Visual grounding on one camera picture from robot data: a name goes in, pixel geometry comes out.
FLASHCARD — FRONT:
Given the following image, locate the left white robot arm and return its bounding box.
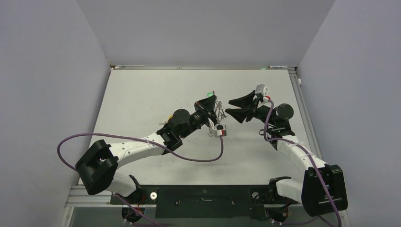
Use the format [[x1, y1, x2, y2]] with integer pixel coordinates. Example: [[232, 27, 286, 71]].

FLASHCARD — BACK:
[[75, 95, 217, 203]]

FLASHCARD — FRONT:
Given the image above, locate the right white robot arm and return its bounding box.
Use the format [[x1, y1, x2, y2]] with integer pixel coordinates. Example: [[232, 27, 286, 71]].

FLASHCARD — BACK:
[[226, 90, 348, 217]]

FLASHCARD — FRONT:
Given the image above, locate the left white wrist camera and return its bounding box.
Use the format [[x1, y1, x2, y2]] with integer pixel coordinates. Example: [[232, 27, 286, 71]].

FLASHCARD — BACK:
[[210, 124, 227, 138]]

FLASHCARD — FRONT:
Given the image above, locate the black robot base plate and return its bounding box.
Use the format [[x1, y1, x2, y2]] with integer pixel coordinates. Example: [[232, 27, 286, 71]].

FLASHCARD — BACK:
[[110, 185, 295, 218]]

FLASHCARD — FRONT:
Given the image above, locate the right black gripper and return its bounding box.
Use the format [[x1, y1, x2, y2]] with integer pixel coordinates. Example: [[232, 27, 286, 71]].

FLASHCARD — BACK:
[[226, 91, 278, 126]]

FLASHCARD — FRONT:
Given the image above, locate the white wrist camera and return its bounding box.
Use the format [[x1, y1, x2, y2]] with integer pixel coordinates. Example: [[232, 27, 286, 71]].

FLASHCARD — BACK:
[[255, 84, 268, 99], [210, 124, 227, 138]]

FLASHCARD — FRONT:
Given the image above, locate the aluminium right rail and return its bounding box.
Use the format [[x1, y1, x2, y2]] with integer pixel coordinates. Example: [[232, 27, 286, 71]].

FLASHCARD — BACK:
[[288, 67, 323, 159]]

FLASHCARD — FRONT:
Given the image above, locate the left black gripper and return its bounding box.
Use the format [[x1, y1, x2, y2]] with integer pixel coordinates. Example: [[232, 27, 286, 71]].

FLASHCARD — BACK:
[[179, 95, 217, 139]]

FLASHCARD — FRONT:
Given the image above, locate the purple cable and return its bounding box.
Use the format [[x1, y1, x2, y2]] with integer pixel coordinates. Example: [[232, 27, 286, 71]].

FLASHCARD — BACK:
[[56, 132, 225, 226], [263, 99, 343, 227]]

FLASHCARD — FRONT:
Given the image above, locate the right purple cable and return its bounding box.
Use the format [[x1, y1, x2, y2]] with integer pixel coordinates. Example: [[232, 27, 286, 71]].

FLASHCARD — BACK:
[[263, 99, 343, 227]]

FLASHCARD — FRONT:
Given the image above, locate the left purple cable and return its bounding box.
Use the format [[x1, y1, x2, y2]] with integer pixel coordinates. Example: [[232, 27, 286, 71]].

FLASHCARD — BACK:
[[56, 132, 225, 226]]

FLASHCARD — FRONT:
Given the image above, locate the aluminium rail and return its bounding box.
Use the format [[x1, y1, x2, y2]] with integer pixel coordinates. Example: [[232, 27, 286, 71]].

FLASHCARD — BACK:
[[288, 67, 323, 159], [65, 184, 348, 208]]

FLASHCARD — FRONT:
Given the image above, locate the aluminium front rail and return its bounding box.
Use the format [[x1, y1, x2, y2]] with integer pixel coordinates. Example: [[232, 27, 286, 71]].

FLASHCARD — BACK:
[[65, 184, 348, 208]]

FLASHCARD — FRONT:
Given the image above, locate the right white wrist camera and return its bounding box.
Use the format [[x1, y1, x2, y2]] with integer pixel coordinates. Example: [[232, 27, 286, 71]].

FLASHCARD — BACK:
[[255, 84, 268, 99]]

